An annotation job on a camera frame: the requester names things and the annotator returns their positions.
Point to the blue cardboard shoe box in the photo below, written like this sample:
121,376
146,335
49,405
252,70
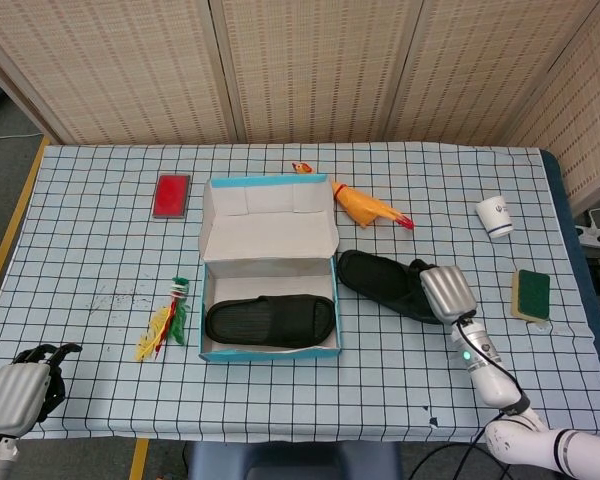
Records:
265,235

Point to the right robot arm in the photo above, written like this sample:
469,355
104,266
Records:
490,375

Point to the yellow rubber chicken toy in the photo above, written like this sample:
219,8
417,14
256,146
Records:
360,205

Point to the white paper cup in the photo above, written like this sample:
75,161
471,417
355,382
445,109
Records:
495,215

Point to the blue checkered tablecloth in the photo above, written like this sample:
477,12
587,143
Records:
105,250

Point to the black rubber slipper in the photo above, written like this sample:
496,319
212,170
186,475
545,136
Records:
375,275
260,320

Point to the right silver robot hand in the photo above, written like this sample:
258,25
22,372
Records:
447,292

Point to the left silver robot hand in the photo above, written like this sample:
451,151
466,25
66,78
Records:
17,395

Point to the blue chair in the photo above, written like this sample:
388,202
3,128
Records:
290,462

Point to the red ink pad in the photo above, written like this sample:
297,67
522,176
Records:
171,196

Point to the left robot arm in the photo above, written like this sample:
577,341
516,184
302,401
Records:
0,457

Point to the red yellow green feather shuttlecock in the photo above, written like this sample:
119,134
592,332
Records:
175,320

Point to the green yellow sponge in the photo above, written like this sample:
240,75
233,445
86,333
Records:
532,292

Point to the woven bamboo screen panel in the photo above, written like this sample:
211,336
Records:
480,65
590,125
105,65
320,65

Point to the blue padded table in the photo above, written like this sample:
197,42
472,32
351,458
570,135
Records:
580,260

